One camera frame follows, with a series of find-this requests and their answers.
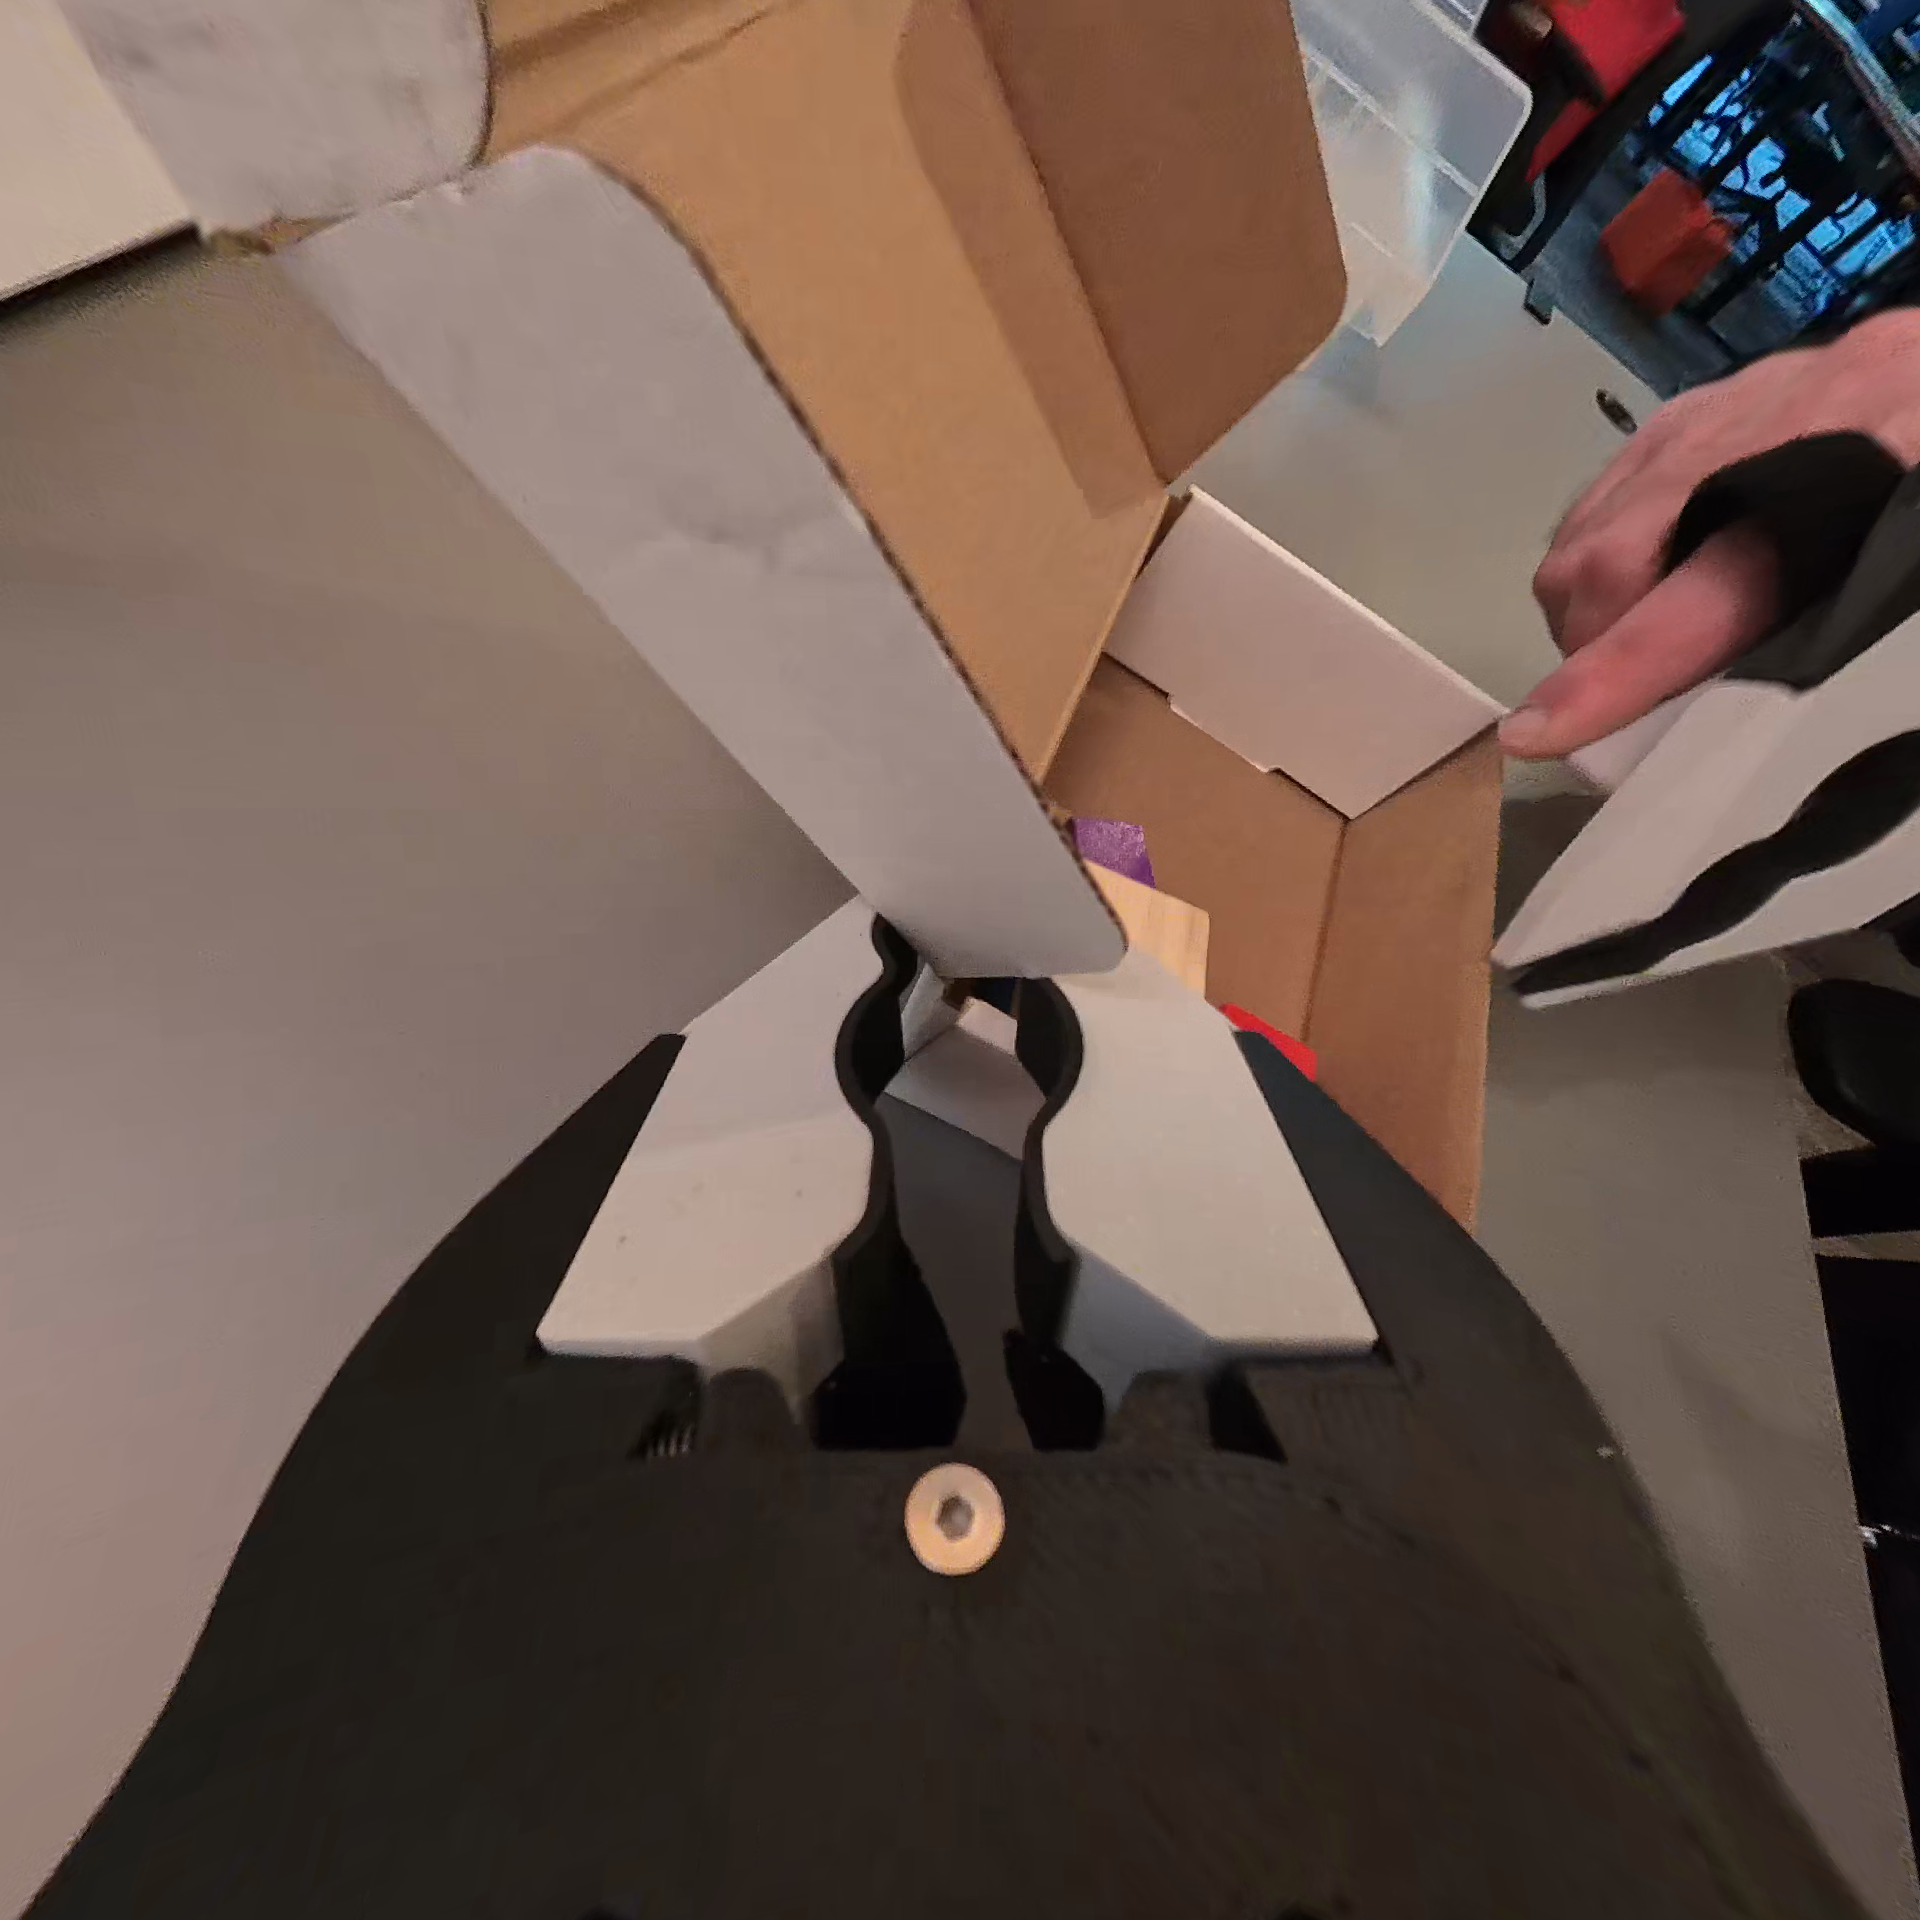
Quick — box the plain wooden cube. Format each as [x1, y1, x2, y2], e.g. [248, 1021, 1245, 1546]
[1088, 862, 1214, 1000]

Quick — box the red plastic crate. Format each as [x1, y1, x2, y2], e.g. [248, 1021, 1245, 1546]
[1528, 0, 1688, 95]
[1596, 172, 1742, 302]

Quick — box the black office chair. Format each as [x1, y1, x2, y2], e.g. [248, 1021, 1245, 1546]
[1785, 975, 1920, 1241]

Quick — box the red cube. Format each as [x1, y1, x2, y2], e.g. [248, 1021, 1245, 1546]
[1218, 1001, 1319, 1083]

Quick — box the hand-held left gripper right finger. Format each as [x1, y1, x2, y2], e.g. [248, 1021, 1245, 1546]
[1000, 975, 1380, 1417]

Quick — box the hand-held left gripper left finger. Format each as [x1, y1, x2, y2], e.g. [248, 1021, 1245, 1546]
[537, 897, 964, 1417]

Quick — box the white cardboard box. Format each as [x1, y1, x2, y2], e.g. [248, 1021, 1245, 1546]
[59, 0, 1506, 1232]

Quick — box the clear plastic bin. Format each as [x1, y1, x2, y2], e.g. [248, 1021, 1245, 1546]
[1291, 0, 1534, 349]

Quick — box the black metal rack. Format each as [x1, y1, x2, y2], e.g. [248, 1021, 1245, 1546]
[1466, 0, 1920, 363]

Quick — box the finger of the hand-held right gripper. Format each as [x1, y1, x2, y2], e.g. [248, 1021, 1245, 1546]
[1493, 614, 1920, 985]
[1513, 813, 1920, 1010]

